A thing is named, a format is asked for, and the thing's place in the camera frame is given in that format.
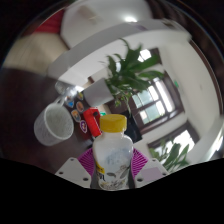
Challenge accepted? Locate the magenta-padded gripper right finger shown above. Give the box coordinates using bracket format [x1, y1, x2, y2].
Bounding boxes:
[132, 147, 171, 188]

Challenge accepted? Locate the white speckled cup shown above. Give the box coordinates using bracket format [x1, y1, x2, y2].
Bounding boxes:
[33, 101, 75, 147]

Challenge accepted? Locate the bushy potted plant white pot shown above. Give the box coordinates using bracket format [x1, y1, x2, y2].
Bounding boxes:
[82, 38, 166, 115]

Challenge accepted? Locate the yellow-capped clear drink bottle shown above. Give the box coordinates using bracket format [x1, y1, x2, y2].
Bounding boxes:
[91, 113, 135, 191]

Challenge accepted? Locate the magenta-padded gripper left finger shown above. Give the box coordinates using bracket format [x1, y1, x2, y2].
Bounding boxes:
[54, 147, 98, 190]

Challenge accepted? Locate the slender potted plant white pot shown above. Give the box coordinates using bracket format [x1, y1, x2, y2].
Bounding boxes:
[148, 139, 191, 173]

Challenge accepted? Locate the red plastic box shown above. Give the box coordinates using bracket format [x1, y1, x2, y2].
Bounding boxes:
[82, 106, 103, 139]

